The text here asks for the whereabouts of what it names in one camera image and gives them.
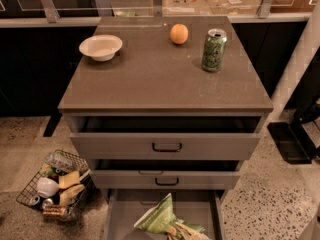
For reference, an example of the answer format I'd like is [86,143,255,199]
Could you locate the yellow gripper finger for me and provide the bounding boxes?
[174,222,211,240]

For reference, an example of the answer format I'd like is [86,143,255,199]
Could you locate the green soda can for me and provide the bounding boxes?
[201,29,227,72]

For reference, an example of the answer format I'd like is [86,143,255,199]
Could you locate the grey bottom drawer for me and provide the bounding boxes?
[103,189,226,240]

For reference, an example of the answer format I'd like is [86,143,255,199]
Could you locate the white ceramic bowl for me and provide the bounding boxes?
[79,35,123,62]

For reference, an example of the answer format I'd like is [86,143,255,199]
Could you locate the grey drawer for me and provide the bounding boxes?
[71,116,260,160]
[92,160,240,190]
[103,189,226,240]

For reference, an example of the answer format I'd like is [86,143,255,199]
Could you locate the orange fruit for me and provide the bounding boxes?
[170,24,188,45]

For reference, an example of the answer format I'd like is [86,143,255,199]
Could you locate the small white bowl in basket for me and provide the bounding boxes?
[36,177,59,198]

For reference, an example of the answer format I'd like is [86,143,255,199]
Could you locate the black wire basket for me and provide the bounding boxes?
[16,150,94,223]

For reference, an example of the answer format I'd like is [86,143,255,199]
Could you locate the grey middle drawer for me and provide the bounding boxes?
[92,160,240,190]

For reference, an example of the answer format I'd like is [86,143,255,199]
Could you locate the grey drawer cabinet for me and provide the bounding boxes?
[57,15,274,240]

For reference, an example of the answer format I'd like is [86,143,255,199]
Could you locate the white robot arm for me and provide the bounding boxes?
[222,9,320,240]

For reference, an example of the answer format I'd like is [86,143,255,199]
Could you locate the clear plastic bottle in basket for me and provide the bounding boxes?
[45,151,75,173]

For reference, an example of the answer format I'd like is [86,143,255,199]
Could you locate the grey top drawer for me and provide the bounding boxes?
[71,116,260,160]

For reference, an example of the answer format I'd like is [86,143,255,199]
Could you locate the cardboard box left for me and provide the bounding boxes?
[162,0,212,16]

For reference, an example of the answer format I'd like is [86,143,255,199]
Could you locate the green rice chip bag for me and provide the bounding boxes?
[134,194,204,240]

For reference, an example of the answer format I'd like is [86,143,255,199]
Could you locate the yellow sponge in basket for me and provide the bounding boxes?
[59,171,80,189]

